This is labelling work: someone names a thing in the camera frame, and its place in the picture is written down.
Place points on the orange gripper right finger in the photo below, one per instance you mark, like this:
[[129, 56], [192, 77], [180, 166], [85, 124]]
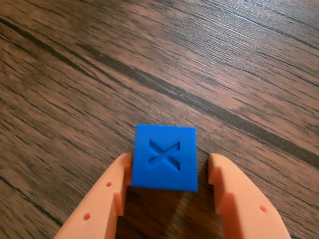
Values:
[[244, 206]]

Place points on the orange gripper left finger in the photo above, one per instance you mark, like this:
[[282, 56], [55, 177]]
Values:
[[99, 206]]

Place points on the blue cube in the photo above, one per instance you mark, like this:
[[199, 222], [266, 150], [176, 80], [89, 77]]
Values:
[[164, 159]]

